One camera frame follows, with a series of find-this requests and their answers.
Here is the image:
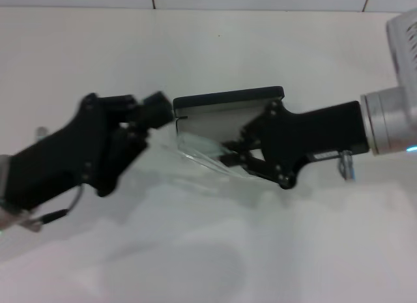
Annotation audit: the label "black glasses case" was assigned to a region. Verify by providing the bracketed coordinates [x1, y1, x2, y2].
[172, 85, 286, 151]

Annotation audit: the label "clear white glasses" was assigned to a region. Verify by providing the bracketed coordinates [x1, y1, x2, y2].
[158, 132, 258, 188]

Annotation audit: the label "gripper cable with plug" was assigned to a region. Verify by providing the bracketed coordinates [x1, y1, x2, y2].
[337, 149, 358, 183]
[19, 185, 82, 233]

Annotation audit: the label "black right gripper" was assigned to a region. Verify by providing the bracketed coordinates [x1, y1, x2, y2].
[220, 100, 371, 190]

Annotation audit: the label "left gripper cable with plug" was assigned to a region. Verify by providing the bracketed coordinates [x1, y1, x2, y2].
[19, 185, 82, 233]

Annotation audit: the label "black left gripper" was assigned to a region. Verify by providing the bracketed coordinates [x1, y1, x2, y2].
[6, 93, 150, 212]

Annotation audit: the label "right gripper cable with plug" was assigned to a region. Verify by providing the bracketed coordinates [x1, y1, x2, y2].
[337, 149, 358, 183]

